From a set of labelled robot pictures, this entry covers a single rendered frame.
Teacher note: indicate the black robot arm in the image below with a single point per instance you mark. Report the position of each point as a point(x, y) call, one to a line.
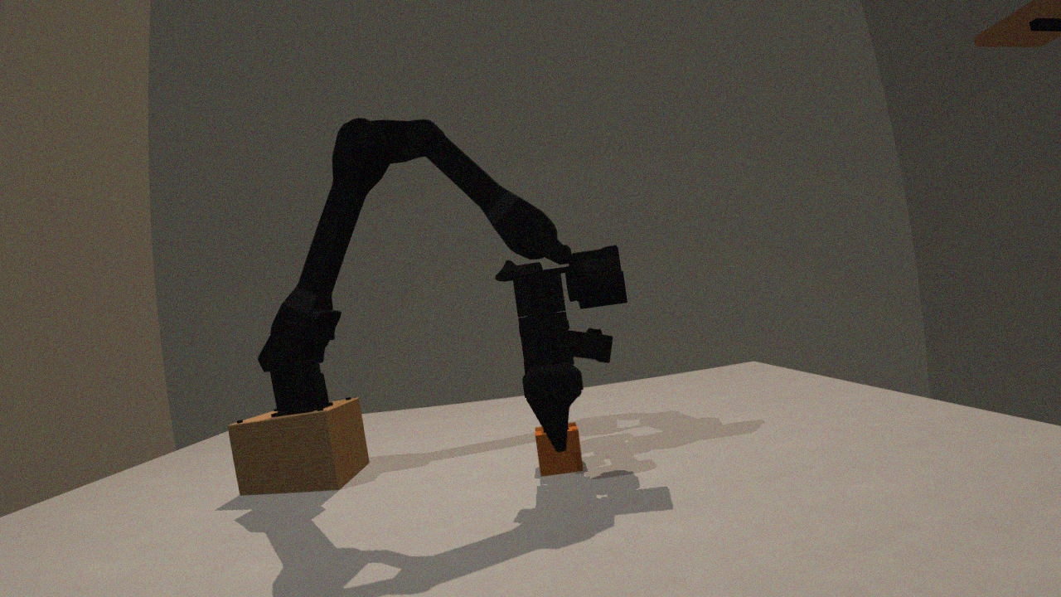
point(363, 151)

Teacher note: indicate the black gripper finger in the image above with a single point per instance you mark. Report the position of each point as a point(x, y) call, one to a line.
point(553, 412)

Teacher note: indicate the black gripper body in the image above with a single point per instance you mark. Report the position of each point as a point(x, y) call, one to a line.
point(547, 371)

